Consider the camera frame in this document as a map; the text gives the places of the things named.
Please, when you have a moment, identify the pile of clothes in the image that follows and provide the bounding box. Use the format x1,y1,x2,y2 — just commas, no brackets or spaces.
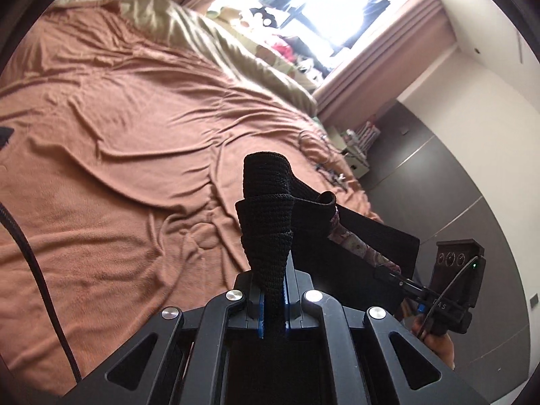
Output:
207,4,330,82

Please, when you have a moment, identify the beige duvet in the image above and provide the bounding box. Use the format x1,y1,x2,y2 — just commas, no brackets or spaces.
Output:
55,0,320,115

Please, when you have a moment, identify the orange-brown blanket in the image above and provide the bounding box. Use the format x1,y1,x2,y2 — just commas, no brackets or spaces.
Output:
0,6,384,397

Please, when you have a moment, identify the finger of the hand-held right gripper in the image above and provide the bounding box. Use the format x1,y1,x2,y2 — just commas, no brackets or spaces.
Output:
373,268,439,305

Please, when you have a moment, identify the dark grey wardrobe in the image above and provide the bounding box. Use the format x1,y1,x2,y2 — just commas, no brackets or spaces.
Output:
358,100,530,391

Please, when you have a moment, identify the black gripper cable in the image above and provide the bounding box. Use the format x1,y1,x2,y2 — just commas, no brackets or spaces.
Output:
417,255,484,340
0,199,84,384

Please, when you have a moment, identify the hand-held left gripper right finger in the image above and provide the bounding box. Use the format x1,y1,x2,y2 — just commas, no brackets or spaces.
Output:
285,271,482,405

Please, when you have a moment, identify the coiled black cable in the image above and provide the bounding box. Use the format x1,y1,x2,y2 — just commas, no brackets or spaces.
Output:
296,129,335,166

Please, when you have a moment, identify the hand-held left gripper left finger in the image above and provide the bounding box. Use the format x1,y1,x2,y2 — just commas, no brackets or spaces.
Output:
61,271,266,405

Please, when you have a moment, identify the striped paper bag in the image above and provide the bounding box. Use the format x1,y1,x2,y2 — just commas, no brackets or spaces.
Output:
356,120,381,153

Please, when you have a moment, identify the black knit sweater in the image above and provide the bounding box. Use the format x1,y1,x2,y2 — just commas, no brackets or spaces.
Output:
228,151,421,405

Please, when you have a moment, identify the person's right hand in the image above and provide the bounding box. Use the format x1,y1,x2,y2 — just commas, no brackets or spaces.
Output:
410,316,457,371

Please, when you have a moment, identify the black rectangular frame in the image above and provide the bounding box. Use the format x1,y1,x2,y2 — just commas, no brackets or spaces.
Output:
331,173,360,192
316,164,344,183

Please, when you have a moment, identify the white nightstand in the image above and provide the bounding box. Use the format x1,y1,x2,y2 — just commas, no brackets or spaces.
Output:
329,126,373,179

